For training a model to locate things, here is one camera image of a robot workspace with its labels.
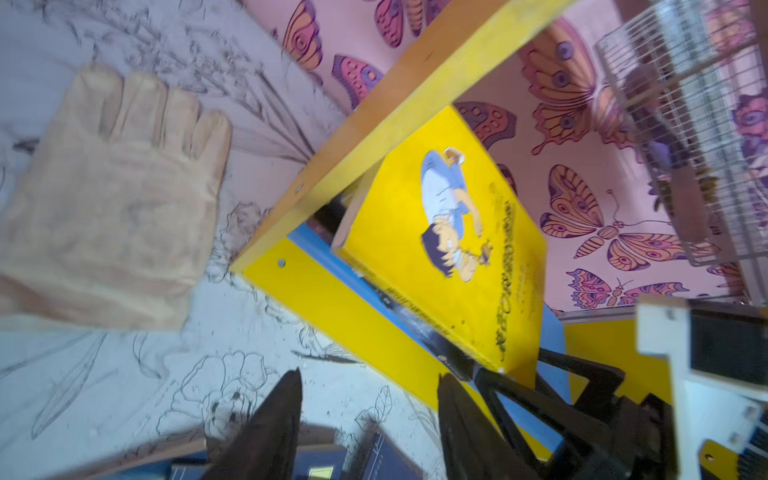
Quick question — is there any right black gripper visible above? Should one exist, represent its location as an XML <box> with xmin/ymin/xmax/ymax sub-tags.
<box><xmin>474</xmin><ymin>348</ymin><xmax>678</xmax><ymax>479</ymax></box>

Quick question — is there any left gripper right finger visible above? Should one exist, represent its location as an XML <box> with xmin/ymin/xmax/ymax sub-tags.
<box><xmin>437</xmin><ymin>374</ymin><xmax>538</xmax><ymax>480</ymax></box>

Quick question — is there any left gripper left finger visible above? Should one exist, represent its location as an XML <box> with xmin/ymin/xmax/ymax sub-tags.
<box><xmin>203</xmin><ymin>369</ymin><xmax>303</xmax><ymax>479</ymax></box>

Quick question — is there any yellow cartoon book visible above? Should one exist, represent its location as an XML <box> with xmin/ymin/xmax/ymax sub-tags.
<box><xmin>307</xmin><ymin>200</ymin><xmax>476</xmax><ymax>382</ymax></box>
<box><xmin>331</xmin><ymin>107</ymin><xmax>547</xmax><ymax>383</ymax></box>

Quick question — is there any dark blue book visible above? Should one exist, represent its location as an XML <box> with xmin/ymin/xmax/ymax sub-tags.
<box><xmin>345</xmin><ymin>433</ymin><xmax>423</xmax><ymax>480</ymax></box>
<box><xmin>166</xmin><ymin>444</ymin><xmax>347</xmax><ymax>480</ymax></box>

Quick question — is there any beige work glove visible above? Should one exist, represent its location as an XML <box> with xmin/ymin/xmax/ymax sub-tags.
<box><xmin>1</xmin><ymin>62</ymin><xmax>233</xmax><ymax>332</ymax></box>

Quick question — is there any yellow pink blue bookshelf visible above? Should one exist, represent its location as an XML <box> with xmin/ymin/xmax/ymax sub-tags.
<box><xmin>230</xmin><ymin>0</ymin><xmax>768</xmax><ymax>480</ymax></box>

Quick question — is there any white wire basket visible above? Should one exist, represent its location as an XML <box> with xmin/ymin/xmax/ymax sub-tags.
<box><xmin>596</xmin><ymin>1</ymin><xmax>767</xmax><ymax>307</ymax></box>

